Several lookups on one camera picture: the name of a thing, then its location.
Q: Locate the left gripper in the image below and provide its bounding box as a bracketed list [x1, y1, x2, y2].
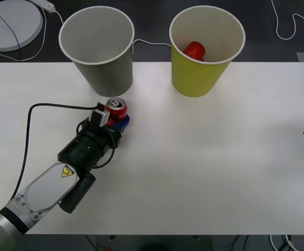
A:
[76, 114, 131, 149]

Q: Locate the shiny red drink can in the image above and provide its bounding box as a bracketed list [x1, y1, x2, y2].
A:
[104, 97, 128, 126]

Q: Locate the grey plastic waste bin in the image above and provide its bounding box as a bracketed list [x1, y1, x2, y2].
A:
[59, 5, 135, 97]

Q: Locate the yellow-green plastic waste bin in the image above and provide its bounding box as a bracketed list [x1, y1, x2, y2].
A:
[169, 5, 246, 98]

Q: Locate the matte red drink can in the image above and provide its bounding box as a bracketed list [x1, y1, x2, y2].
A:
[182, 41, 206, 62]

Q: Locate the white power strip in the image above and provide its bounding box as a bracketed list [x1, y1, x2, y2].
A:
[28, 0, 56, 13]

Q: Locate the white cable under table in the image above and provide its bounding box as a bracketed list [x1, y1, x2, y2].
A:
[268, 234, 299, 251]

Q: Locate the white power strip cable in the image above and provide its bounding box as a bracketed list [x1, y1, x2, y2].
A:
[53, 9, 172, 53]

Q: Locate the white wavy floor cable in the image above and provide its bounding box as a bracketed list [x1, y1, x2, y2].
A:
[271, 0, 304, 41]

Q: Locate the thin white looped cable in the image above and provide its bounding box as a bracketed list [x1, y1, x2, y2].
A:
[0, 6, 48, 63]

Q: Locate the thin black cable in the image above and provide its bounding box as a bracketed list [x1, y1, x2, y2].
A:
[0, 5, 21, 62]

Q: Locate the round grey base plate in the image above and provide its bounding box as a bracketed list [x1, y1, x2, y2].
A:
[0, 1, 44, 52]

